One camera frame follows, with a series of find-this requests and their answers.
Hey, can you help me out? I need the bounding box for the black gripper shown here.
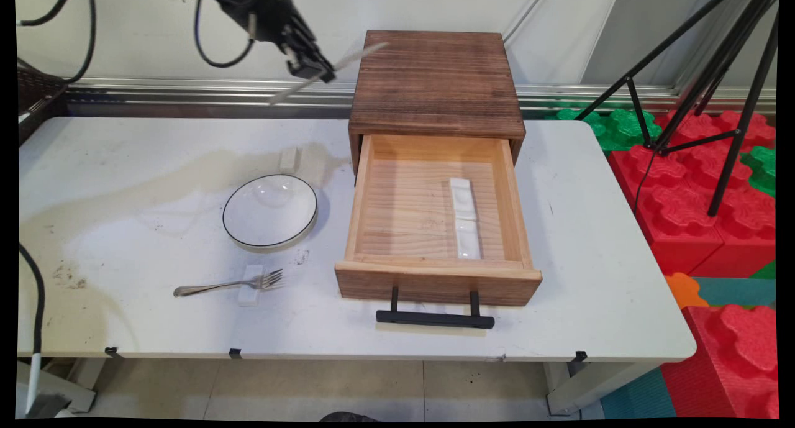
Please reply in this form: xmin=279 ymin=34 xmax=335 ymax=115
xmin=198 ymin=0 xmax=337 ymax=84

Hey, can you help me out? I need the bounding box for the silver table knife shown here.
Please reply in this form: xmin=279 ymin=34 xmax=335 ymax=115
xmin=268 ymin=41 xmax=391 ymax=106

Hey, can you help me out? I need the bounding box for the dark brown wooden cabinet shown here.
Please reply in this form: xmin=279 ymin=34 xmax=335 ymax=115
xmin=348 ymin=30 xmax=527 ymax=175

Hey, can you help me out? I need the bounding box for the white plate with black rim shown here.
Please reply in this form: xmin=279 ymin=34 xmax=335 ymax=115
xmin=222 ymin=173 xmax=319 ymax=250

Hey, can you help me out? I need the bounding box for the light wooden drawer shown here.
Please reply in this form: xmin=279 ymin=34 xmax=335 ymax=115
xmin=335 ymin=134 xmax=543 ymax=307

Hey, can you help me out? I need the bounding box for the white ceramic divided dish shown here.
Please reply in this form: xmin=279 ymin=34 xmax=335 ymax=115
xmin=449 ymin=177 xmax=479 ymax=222

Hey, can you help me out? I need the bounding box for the silver fork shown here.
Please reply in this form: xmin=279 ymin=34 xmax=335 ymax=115
xmin=173 ymin=268 xmax=285 ymax=298

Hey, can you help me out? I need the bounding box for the green foam block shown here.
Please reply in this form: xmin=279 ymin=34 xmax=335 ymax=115
xmin=545 ymin=107 xmax=663 ymax=153
xmin=740 ymin=145 xmax=778 ymax=199

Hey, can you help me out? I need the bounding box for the dark object on floor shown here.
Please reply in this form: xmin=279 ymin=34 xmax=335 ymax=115
xmin=319 ymin=411 xmax=381 ymax=423

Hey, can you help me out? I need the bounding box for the large red foam block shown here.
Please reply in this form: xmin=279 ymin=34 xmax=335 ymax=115
xmin=607 ymin=109 xmax=778 ymax=279

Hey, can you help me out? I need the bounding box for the black tripod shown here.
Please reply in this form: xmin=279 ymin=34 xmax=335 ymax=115
xmin=574 ymin=0 xmax=781 ymax=218

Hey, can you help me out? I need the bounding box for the white table leg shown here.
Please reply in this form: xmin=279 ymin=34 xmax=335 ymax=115
xmin=17 ymin=356 xmax=107 ymax=415
xmin=543 ymin=360 xmax=660 ymax=417

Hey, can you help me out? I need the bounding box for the orange foam piece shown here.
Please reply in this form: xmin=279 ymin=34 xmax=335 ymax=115
xmin=664 ymin=272 xmax=709 ymax=310

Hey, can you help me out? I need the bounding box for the teal foam mat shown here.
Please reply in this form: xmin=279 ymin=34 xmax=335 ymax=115
xmin=692 ymin=260 xmax=778 ymax=308
xmin=599 ymin=368 xmax=677 ymax=420

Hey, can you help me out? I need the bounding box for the aluminium rail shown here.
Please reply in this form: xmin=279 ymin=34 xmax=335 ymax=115
xmin=65 ymin=76 xmax=778 ymax=120

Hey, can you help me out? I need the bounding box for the thick black cable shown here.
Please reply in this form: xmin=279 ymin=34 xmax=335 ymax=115
xmin=17 ymin=0 xmax=98 ymax=85

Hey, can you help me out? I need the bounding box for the black mesh cable tray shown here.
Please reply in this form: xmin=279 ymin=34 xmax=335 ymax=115
xmin=17 ymin=66 xmax=69 ymax=146

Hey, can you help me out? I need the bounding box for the black drawer handle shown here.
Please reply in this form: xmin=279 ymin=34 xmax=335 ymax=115
xmin=376 ymin=285 xmax=496 ymax=330

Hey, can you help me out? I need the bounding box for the thin black tripod cable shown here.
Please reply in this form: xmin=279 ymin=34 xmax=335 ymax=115
xmin=633 ymin=147 xmax=659 ymax=216

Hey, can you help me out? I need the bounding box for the black cable with white end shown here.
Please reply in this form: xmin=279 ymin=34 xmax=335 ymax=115
xmin=17 ymin=242 xmax=48 ymax=416

